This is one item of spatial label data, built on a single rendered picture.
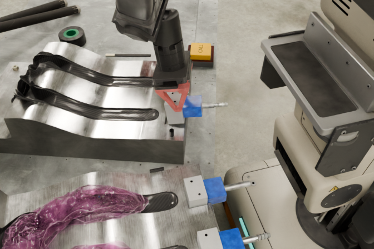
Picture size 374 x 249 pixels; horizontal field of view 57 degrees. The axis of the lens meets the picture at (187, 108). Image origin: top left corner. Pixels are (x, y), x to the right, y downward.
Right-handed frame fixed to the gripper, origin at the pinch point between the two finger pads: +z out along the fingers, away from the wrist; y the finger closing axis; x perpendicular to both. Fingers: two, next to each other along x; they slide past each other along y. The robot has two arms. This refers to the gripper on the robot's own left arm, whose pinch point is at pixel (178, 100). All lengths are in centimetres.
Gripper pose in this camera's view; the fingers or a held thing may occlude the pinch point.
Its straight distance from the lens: 73.0
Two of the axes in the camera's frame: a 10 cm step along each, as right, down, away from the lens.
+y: -0.8, 6.3, -7.7
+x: 9.9, -0.5, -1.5
